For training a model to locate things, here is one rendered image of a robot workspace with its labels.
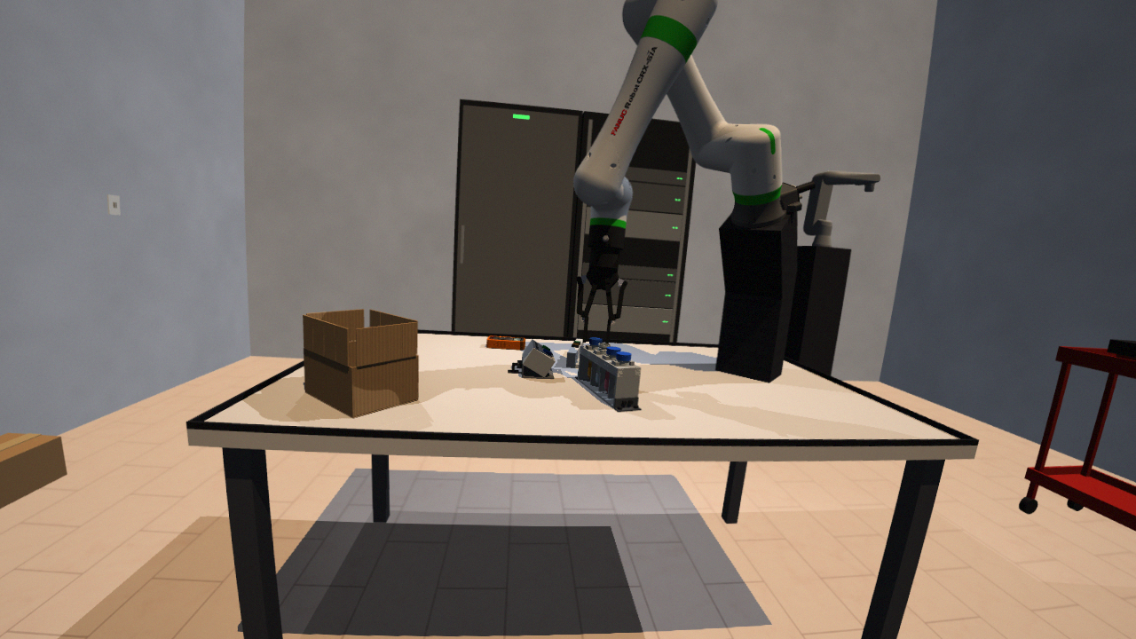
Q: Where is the orange digital multimeter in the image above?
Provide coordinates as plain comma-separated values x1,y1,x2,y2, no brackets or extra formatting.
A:
486,337,525,350

